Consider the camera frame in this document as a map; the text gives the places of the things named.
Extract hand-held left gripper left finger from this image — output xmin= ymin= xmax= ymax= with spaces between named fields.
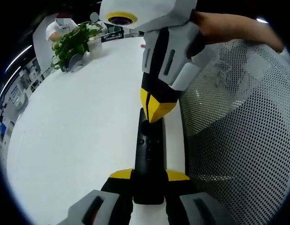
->
xmin=57 ymin=168 xmax=136 ymax=225

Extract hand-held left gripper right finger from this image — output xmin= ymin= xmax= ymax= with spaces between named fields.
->
xmin=164 ymin=170 xmax=232 ymax=225

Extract black remote control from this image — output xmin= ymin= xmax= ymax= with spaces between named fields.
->
xmin=133 ymin=107 xmax=168 ymax=206

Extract black crate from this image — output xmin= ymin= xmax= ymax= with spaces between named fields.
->
xmin=101 ymin=30 xmax=125 ymax=43

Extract white ribbed plant pot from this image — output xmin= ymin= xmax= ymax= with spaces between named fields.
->
xmin=87 ymin=38 xmax=104 ymax=56

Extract grey curved headrest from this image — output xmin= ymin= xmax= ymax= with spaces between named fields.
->
xmin=64 ymin=53 xmax=84 ymax=73

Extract green potted plant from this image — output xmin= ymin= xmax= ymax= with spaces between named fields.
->
xmin=50 ymin=21 xmax=108 ymax=72

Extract white mesh office chair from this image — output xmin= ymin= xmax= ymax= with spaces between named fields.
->
xmin=178 ymin=38 xmax=290 ymax=225

